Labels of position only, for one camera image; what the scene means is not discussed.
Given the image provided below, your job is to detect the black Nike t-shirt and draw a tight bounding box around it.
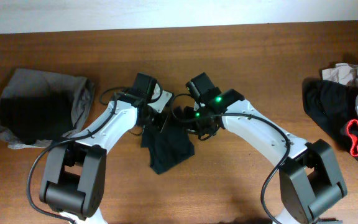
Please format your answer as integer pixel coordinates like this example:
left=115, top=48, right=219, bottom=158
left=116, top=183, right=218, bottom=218
left=140, top=121, right=195, bottom=175

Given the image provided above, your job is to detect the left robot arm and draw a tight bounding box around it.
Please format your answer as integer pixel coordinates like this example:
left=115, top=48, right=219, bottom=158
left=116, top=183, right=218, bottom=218
left=39, top=73, right=173, bottom=223

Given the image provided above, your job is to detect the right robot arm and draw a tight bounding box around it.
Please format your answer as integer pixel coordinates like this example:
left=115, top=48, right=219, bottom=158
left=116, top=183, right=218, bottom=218
left=184, top=73, right=347, bottom=223

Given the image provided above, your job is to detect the black folded shirt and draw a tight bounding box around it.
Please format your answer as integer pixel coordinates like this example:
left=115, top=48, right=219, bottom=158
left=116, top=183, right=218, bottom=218
left=0, top=93, right=73, bottom=144

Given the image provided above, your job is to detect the black and red garment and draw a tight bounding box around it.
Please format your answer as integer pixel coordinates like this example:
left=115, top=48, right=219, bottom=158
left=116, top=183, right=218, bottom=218
left=303, top=80, right=358, bottom=162

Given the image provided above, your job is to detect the white crumpled garment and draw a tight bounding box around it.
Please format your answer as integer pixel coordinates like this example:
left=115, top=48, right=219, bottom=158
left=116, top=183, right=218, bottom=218
left=321, top=63, right=358, bottom=87

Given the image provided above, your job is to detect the left black cable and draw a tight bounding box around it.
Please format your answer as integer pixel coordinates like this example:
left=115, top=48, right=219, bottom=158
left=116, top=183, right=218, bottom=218
left=26, top=82, right=164, bottom=224

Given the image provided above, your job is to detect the black cable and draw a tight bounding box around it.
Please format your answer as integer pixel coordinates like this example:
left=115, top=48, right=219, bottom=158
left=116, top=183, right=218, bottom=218
left=26, top=82, right=164, bottom=224
left=169, top=93, right=291, bottom=224

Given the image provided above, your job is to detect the right black cable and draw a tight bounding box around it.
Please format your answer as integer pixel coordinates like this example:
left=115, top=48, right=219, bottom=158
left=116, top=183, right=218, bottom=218
left=169, top=93, right=291, bottom=224

